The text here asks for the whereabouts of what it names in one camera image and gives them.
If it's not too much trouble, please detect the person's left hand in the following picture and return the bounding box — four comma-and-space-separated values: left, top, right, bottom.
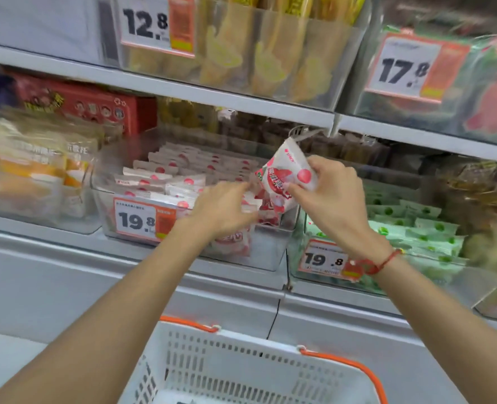
187, 181, 261, 245

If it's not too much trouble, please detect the person's right hand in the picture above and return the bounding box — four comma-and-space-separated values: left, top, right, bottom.
283, 155, 395, 265

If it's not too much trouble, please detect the white red fruit snack packet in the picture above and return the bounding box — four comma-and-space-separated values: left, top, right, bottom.
255, 137, 319, 215

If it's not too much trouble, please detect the person's left forearm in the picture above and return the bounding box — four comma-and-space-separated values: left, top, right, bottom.
0, 221, 217, 404

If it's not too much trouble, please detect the person's right forearm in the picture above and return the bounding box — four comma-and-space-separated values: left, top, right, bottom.
368, 248, 497, 404

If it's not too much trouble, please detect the clear bin of red packets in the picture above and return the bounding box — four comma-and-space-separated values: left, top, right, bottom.
91, 128, 300, 272

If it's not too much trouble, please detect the row of dark brown packets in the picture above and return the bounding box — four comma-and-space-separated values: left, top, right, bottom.
219, 113, 394, 166

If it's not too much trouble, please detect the row of white red packets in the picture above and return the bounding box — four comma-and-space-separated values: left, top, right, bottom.
114, 141, 283, 256

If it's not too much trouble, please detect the clear bin of green-red packets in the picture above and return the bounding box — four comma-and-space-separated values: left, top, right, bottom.
336, 0, 497, 148

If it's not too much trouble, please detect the row of green white packets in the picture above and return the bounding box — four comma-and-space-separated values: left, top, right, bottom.
305, 183, 470, 291

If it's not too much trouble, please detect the clear bin of yellow packets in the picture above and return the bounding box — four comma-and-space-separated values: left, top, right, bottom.
109, 0, 372, 111

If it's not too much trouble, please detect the row of yellow packets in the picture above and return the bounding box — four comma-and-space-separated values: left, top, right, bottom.
126, 0, 369, 105

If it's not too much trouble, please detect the white metal shelf board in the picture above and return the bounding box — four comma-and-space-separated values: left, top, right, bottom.
0, 212, 497, 404
0, 41, 497, 166

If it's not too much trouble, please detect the large orange white price tag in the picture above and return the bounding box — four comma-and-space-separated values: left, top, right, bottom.
365, 32, 472, 105

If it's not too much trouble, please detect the white plastic shopping basket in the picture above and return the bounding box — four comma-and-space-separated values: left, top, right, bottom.
119, 320, 384, 404

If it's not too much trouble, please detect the pile of brown snack bags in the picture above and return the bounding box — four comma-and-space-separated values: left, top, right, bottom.
431, 157, 497, 276

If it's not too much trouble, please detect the red printed box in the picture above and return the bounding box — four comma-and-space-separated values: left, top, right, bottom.
8, 71, 158, 136

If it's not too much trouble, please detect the clear bin of green packets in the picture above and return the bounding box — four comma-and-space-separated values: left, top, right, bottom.
287, 181, 497, 309

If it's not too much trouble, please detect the clear bin of orange packets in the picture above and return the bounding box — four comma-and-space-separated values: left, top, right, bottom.
0, 115, 104, 235

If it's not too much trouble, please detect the row of orange white packets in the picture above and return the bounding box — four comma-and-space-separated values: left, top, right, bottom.
0, 118, 99, 219

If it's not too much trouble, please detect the row of green-red packets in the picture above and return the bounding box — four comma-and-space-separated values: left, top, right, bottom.
356, 25, 497, 141

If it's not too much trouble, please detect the red string bracelet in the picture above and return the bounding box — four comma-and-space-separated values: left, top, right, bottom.
359, 248, 404, 276

